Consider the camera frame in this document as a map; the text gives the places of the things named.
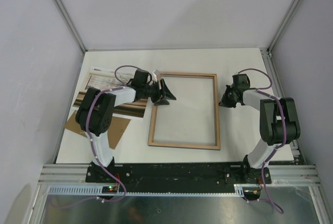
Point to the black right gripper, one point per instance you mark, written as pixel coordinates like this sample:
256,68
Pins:
224,101

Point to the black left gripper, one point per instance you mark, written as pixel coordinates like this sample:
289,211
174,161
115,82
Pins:
167,94

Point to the wooden picture frame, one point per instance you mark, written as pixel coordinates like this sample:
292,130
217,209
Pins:
192,120

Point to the printed photo paper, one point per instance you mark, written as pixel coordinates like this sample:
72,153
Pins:
102,79

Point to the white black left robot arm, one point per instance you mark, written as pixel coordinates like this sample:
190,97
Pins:
95,112

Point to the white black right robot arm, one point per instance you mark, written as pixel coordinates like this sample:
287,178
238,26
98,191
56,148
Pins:
259,158

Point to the brown cardboard backing board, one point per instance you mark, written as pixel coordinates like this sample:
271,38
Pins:
114,133

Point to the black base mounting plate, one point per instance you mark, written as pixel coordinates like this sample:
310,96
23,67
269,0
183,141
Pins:
179,177

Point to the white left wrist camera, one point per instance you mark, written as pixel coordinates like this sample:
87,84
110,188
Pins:
156,75

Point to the right side aluminium rail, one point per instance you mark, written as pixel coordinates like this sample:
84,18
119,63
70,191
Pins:
280,119

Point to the aluminium rail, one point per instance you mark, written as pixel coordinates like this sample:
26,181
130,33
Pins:
282,175
280,119

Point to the aluminium front rail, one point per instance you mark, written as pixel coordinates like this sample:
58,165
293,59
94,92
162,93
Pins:
282,175

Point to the grey slotted cable duct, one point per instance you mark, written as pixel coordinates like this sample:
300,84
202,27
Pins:
97,190

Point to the right aluminium corner post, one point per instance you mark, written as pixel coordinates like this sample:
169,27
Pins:
286,20

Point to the aluminium corner post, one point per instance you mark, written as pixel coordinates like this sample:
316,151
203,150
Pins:
286,20
70,25

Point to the left aluminium corner post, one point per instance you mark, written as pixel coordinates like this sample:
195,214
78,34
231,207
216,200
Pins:
70,25

